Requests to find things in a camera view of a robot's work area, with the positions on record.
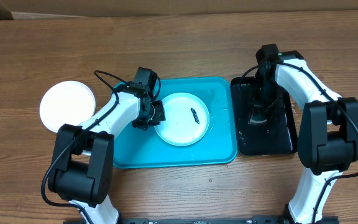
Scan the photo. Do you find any light blue plate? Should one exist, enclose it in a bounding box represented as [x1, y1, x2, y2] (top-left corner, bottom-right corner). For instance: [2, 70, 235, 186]
[155, 93, 210, 146]

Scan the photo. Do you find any white plate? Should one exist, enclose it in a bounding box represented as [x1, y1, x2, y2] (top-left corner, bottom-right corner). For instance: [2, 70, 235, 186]
[39, 80, 96, 133]

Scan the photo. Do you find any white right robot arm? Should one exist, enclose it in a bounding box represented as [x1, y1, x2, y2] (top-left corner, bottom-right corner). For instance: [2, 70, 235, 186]
[251, 45, 358, 223]

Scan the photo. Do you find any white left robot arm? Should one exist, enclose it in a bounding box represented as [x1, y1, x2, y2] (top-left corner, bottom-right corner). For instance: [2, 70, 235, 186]
[40, 92, 165, 223]

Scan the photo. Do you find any black rectangular tray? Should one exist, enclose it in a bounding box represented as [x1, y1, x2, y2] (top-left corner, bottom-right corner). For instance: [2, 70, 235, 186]
[231, 77, 298, 156]

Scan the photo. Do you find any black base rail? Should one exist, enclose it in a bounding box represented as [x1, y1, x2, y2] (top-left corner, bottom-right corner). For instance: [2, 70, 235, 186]
[63, 215, 340, 224]

